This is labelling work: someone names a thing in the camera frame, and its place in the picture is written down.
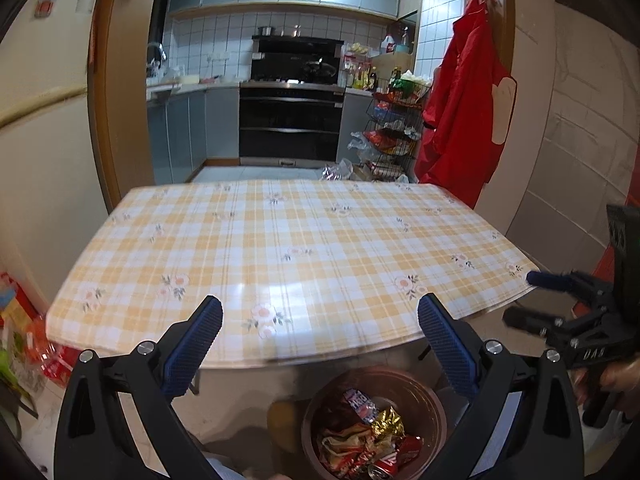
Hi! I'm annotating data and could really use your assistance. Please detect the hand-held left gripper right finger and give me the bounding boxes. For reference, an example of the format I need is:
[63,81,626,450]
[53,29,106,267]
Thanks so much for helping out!
[417,292,586,480]

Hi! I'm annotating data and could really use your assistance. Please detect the wooden stool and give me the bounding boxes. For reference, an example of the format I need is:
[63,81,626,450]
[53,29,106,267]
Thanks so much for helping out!
[267,399,307,453]

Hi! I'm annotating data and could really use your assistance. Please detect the colourful bags on floor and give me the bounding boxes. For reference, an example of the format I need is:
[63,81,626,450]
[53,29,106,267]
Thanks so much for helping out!
[0,272,83,396]

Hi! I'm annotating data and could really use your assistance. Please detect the grey lower cabinets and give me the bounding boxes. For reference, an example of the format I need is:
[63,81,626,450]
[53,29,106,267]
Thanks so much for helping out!
[146,87,241,186]

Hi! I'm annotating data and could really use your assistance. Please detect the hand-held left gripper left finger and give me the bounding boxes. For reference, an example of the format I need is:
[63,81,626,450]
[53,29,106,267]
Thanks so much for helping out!
[54,295,224,480]

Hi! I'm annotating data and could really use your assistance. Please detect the yellow checked tablecloth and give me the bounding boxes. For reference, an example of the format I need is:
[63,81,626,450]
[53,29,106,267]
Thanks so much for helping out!
[46,179,541,367]

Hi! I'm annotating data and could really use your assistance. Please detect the red white snack packet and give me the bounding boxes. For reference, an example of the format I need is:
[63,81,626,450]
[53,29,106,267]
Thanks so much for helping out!
[341,389,383,423]

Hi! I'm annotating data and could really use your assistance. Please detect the cream refrigerator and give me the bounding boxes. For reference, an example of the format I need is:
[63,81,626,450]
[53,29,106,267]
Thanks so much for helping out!
[0,0,121,311]

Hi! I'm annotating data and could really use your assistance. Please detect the row of condiment bottles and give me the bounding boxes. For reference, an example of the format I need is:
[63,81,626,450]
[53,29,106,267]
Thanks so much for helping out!
[345,57,378,92]

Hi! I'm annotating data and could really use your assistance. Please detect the brown red wrapper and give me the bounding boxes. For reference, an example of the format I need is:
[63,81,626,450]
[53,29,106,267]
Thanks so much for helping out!
[317,422,381,478]

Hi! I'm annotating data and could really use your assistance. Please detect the gold foil wrapper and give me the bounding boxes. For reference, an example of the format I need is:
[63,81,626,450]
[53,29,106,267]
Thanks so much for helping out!
[370,406,406,438]

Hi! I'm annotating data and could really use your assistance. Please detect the plastic bags on floor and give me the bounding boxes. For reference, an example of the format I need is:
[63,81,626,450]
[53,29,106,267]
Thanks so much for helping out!
[320,157,416,183]

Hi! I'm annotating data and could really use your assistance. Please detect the black range hood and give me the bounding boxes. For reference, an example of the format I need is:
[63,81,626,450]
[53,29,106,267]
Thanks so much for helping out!
[250,36,346,83]

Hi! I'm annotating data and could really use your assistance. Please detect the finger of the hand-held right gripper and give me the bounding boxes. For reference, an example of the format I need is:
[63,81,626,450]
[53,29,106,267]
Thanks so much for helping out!
[502,305,603,347]
[526,269,615,312]

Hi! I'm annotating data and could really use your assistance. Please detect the brown round bin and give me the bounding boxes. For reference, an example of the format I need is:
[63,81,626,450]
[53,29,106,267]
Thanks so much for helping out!
[300,366,448,480]

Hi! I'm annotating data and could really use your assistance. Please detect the black wire storage rack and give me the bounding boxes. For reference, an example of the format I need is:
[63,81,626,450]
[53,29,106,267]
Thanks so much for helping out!
[362,77,433,181]

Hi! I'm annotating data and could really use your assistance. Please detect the person's right hand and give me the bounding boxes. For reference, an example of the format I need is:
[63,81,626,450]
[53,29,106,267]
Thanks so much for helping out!
[574,352,640,423]

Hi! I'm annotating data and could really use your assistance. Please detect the red hanging garment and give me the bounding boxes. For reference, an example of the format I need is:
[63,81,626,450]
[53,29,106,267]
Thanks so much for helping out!
[417,0,516,210]

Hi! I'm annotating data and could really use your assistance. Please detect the black built-in oven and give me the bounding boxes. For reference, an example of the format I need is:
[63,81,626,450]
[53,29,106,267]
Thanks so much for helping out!
[239,81,346,168]

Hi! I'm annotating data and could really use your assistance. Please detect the wooden door frame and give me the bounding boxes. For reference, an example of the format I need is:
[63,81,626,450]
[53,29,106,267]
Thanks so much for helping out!
[87,0,516,211]

